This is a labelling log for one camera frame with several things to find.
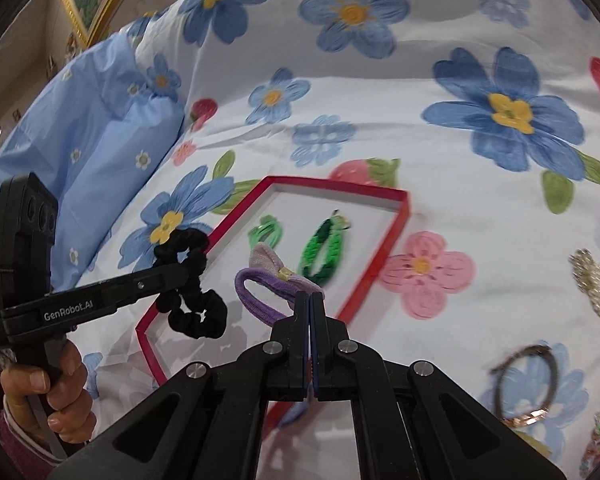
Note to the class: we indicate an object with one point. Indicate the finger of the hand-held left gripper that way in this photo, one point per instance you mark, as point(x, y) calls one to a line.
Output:
point(145, 285)

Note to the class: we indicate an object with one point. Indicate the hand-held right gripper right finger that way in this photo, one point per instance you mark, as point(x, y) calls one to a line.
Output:
point(318, 330)

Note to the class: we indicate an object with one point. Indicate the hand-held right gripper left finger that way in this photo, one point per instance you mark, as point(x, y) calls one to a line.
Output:
point(304, 330)

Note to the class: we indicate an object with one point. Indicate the black scrunchie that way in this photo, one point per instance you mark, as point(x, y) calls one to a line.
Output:
point(215, 305)

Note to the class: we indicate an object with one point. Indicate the red shallow box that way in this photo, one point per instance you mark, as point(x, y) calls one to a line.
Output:
point(290, 205)

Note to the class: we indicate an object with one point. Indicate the rose gold wristwatch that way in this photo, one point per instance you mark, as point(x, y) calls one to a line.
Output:
point(527, 417)

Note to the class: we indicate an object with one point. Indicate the person's left hand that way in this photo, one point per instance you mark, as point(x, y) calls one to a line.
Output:
point(67, 400)

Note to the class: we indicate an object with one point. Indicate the light blue pillow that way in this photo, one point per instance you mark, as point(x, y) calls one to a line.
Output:
point(95, 125)

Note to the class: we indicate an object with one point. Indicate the pearl hair clip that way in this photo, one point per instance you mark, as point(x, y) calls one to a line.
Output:
point(592, 285)

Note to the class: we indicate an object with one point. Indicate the floral bedsheet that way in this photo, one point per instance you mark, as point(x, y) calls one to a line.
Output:
point(430, 20)

